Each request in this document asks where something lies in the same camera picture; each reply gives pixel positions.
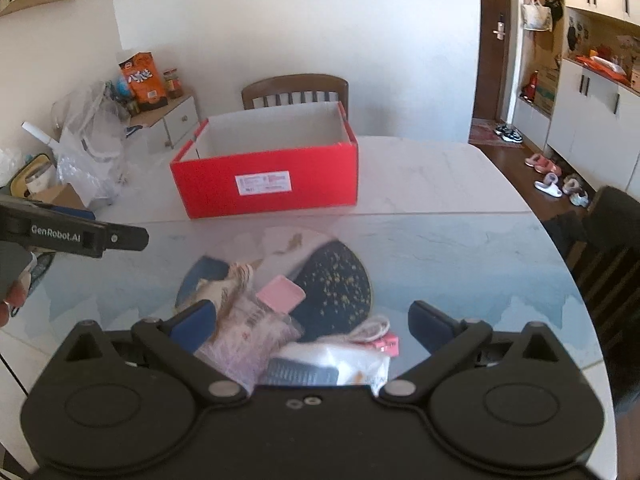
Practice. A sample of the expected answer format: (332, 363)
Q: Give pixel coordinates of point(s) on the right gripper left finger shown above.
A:
(125, 399)

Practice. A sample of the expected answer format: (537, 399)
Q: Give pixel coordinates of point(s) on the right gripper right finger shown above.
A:
(485, 399)

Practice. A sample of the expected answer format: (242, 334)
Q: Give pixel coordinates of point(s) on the pink bread package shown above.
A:
(246, 339)

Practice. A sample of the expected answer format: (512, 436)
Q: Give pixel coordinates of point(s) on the white tissue pack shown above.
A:
(323, 364)

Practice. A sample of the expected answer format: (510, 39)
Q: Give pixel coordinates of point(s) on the pink ridged pad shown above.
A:
(281, 295)

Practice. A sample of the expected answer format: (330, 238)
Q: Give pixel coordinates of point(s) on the person's left hand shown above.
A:
(17, 292)

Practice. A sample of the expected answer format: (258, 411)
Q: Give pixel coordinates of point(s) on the small brown cardboard box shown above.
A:
(62, 195)

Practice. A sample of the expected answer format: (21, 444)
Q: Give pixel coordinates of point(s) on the clear plastic bag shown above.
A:
(90, 156)

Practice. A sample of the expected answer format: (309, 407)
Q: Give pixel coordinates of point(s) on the white drawer cabinet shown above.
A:
(165, 128)

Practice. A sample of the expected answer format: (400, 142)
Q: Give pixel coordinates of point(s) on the black chair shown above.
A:
(601, 250)

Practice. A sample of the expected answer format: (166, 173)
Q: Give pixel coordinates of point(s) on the orange snack bag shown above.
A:
(144, 81)

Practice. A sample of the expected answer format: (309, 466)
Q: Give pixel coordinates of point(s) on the glass sauce jar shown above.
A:
(173, 83)

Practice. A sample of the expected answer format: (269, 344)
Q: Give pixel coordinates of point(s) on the red cardboard box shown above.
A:
(290, 157)

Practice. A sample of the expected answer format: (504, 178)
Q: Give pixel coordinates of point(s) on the brown wooden chair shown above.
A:
(283, 89)

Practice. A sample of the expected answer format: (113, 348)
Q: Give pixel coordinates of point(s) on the white wall cabinet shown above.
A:
(595, 126)

